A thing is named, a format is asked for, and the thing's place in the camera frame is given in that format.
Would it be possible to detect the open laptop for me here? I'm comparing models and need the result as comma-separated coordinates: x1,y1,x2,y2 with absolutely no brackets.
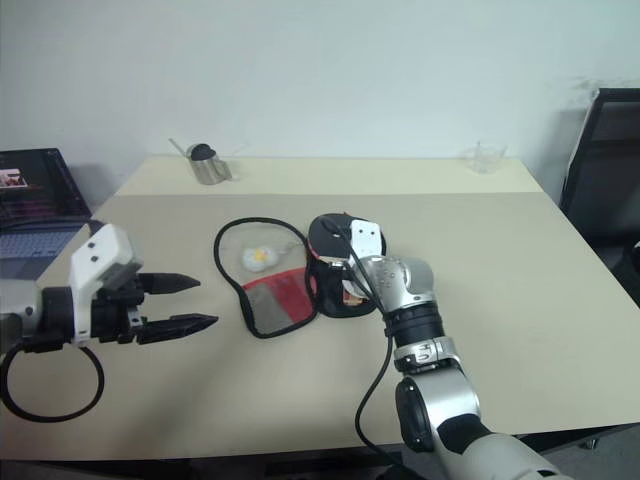
0,147,95,281

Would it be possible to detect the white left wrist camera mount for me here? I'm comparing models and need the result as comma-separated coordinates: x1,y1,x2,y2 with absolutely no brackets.
68,222,147,347

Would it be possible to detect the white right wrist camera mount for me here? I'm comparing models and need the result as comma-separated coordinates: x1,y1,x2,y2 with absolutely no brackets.
348,217,385,262

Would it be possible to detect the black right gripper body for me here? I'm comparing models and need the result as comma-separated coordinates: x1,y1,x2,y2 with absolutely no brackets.
325,255,356,276

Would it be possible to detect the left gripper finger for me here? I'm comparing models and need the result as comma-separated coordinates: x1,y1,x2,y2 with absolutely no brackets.
138,272,202,297
136,313,220,346

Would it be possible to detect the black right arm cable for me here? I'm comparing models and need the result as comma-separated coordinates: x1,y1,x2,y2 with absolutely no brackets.
343,227,417,480

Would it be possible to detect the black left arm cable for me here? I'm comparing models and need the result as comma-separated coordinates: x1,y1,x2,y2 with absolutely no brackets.
0,340,107,422

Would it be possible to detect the black office chair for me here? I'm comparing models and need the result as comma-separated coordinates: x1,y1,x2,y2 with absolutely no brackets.
558,88,640,247

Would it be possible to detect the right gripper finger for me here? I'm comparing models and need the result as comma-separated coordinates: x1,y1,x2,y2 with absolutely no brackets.
320,218,355,241

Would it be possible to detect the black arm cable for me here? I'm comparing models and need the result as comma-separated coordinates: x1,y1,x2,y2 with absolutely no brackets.
0,340,107,422
343,227,417,480

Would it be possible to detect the steel pitcher cup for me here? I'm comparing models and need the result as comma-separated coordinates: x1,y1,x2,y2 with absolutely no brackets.
187,144,234,186

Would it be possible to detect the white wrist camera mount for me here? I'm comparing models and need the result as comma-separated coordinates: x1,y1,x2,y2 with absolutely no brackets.
348,217,385,262
68,222,147,347

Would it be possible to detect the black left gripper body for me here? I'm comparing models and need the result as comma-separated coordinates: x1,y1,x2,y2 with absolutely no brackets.
92,274,147,346

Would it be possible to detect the clear plastic cup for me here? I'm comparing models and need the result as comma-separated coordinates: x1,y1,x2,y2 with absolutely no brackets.
466,141,509,176

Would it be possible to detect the white yellow plush charm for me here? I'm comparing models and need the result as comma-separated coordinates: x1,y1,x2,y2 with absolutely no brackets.
241,243,280,272

